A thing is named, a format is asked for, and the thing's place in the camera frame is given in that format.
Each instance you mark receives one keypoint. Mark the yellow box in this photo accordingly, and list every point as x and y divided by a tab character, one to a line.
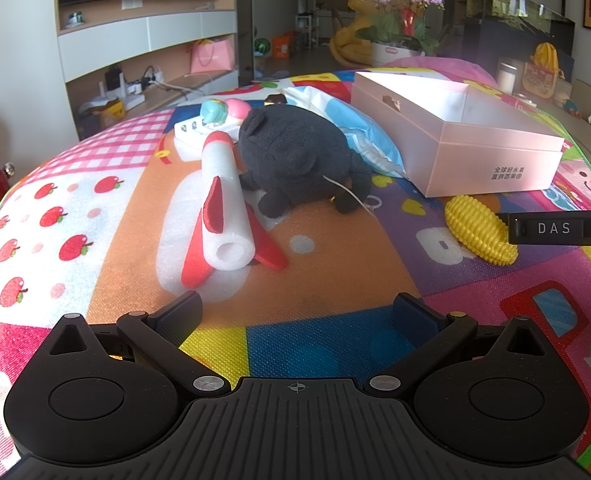
108	112

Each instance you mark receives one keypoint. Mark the yellow corn toy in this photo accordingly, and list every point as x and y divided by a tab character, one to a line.
470	230

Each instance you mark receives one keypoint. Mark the pink gift bag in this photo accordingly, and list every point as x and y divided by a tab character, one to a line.
211	57

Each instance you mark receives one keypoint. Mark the dark fish tank cabinet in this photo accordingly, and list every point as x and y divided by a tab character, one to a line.
515	35

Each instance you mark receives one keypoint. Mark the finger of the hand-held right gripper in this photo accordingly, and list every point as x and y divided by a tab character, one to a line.
555	228

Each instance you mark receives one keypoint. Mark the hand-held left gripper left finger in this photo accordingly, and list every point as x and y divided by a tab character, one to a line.
175	317

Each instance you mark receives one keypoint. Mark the white cup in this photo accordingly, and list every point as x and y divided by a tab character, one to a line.
509	77

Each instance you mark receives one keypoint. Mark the orange bag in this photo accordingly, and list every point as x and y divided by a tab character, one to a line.
282	46

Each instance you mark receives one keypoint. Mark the white red foam rocket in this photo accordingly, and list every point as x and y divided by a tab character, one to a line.
223	195

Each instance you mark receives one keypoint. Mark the black router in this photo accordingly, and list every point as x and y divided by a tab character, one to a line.
113	80

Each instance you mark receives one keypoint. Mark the blue white plastic bag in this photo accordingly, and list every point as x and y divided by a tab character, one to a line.
365	140

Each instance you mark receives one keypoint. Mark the yellow inflatable toy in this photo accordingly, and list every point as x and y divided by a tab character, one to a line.
348	45

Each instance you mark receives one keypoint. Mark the pink orchid plant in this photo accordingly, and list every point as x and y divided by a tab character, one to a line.
400	10

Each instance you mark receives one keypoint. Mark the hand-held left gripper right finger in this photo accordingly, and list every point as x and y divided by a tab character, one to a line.
415	317

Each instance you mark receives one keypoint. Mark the white wall shelf unit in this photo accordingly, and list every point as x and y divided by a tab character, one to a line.
145	32

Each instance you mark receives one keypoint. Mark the yellow printed bag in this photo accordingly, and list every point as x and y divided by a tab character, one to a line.
543	75

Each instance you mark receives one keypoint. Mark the black plush toy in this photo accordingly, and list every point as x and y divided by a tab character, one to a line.
295	155

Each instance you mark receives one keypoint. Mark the pink cardboard box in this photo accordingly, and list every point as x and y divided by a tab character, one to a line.
475	160

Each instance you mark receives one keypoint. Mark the pink blanket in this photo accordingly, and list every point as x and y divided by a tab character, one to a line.
450	66

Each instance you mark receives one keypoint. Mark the colourful cartoon play mat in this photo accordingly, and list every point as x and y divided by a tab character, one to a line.
125	270

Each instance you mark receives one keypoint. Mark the green ball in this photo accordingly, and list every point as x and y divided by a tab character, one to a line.
261	46

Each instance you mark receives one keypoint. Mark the pink and teal toy figure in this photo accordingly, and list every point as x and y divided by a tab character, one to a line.
215	110

